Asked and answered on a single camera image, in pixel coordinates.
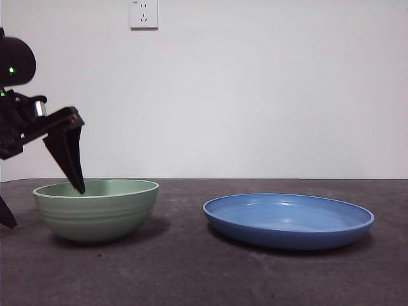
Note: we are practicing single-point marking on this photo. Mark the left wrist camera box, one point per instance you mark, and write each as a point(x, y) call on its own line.
point(40, 106)

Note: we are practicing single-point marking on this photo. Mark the white wall socket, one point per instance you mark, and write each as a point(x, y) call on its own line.
point(143, 14)

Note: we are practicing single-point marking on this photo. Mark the blue round plate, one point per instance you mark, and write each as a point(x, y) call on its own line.
point(287, 236)

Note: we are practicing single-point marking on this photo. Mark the green ribbed bowl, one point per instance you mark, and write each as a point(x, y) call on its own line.
point(102, 220)

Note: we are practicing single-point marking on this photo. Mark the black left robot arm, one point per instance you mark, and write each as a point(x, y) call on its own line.
point(16, 54)

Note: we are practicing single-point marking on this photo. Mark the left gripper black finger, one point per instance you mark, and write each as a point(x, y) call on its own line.
point(5, 215)
point(68, 156)

